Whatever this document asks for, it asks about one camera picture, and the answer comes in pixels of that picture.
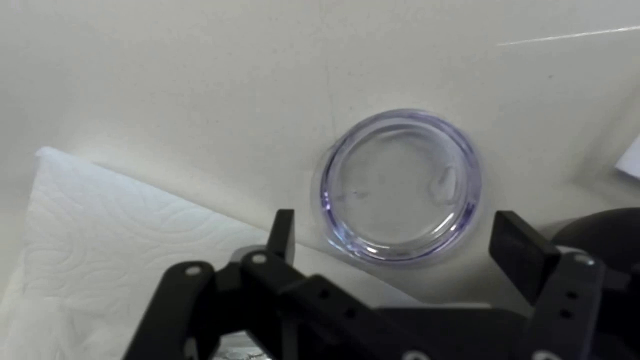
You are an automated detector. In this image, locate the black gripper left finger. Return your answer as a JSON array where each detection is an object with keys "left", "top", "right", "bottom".
[{"left": 124, "top": 210, "right": 426, "bottom": 360}]

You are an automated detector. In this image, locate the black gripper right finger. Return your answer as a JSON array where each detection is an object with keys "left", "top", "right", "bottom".
[{"left": 487, "top": 210, "right": 640, "bottom": 360}]

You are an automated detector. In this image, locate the clear plastic thermos lid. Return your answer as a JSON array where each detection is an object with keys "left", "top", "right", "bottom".
[{"left": 318, "top": 108, "right": 481, "bottom": 264}]

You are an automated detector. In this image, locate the folded white napkin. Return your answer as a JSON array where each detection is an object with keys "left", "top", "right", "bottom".
[{"left": 616, "top": 137, "right": 640, "bottom": 179}]

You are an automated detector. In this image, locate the white paper towel sheet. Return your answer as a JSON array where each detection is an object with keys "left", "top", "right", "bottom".
[{"left": 0, "top": 149, "right": 268, "bottom": 360}]

